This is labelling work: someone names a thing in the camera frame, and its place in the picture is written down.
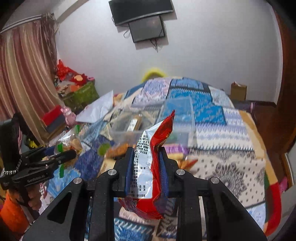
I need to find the clear bag of fried snacks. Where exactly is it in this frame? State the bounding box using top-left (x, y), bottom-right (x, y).
top-left (47, 126), bottom-right (83, 178)

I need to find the red and silver snack packet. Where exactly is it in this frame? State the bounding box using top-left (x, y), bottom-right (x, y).
top-left (119, 110), bottom-right (175, 219)

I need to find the operator's hand with orange sleeve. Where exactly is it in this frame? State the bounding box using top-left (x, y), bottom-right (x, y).
top-left (1, 184), bottom-right (42, 240)

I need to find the red and grey box stack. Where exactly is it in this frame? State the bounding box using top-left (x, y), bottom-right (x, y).
top-left (41, 105), bottom-right (66, 141)

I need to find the pink plush toy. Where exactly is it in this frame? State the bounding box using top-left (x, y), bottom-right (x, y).
top-left (61, 106), bottom-right (76, 126)

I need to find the white pillow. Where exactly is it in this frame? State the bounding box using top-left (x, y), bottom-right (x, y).
top-left (75, 90), bottom-right (114, 123)

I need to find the orange snack bag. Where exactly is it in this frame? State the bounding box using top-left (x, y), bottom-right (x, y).
top-left (105, 143), bottom-right (129, 160)

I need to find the green storage box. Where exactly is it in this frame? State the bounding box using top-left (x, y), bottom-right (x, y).
top-left (62, 82), bottom-right (99, 114)

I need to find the clear plastic storage bin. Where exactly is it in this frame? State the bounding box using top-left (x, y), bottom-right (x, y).
top-left (109, 97), bottom-right (196, 147)

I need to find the gold foil snack pack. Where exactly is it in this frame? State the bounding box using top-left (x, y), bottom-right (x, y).
top-left (126, 115), bottom-right (142, 132)

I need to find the red decorations pile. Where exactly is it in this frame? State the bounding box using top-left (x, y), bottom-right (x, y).
top-left (54, 59), bottom-right (95, 96)

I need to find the patchwork patterned bedspread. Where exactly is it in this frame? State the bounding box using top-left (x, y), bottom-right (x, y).
top-left (41, 77), bottom-right (281, 235)

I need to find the striped brown curtain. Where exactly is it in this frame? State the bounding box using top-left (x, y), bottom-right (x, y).
top-left (1, 14), bottom-right (62, 145)

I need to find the yellow curved foam tube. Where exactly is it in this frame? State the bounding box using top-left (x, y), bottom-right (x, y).
top-left (141, 67), bottom-right (168, 83)

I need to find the cardboard box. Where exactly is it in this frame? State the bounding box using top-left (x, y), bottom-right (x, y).
top-left (230, 82), bottom-right (247, 101)

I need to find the small black wall monitor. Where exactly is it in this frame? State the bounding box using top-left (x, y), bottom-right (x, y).
top-left (128, 16), bottom-right (166, 43)

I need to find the black wall television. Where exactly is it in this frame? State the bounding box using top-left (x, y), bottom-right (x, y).
top-left (108, 0), bottom-right (174, 26)

